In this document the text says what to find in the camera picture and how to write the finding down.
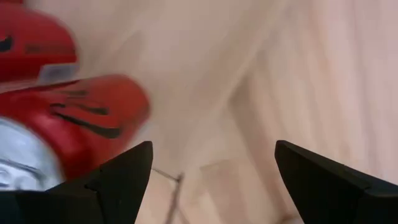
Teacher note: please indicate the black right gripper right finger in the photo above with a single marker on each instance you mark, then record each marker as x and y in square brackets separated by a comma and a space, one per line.
[342, 202]

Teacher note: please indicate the red Coke Zero can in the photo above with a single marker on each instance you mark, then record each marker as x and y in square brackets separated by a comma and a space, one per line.
[93, 102]
[37, 31]

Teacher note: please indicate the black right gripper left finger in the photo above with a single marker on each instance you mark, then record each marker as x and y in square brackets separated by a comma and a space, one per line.
[77, 205]

